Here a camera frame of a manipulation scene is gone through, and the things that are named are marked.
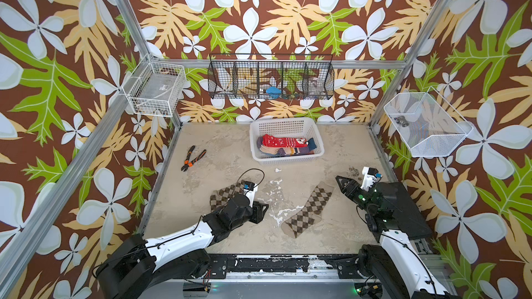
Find aluminium frame post left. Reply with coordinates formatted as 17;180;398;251
115;0;182;130

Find white mesh wall basket right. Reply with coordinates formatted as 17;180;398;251
384;87;474;158

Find beige purple striped sock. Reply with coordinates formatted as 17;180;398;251
256;137;317;157

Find black metal base rail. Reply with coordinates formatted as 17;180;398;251
209;254;366;279

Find white plastic laundry basket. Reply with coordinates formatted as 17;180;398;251
249;118;324;166

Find aluminium frame post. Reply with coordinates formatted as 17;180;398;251
115;0;182;130
369;0;452;129

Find orange black cutting pliers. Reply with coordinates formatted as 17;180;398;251
181;145;206;172

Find black wire wall basket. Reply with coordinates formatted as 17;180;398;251
207;53;335;100

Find beige brown argyle sock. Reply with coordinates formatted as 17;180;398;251
209;181;247;212

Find white wire wall basket left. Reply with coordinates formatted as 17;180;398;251
121;55;188;118

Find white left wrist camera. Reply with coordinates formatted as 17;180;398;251
242;181;259;207

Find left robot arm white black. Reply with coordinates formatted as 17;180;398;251
94;193;269;298

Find aluminium frame post right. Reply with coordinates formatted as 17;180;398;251
369;0;452;129

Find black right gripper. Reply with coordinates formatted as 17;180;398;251
336;175;378;217

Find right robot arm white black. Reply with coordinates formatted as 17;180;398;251
335;176;456;298

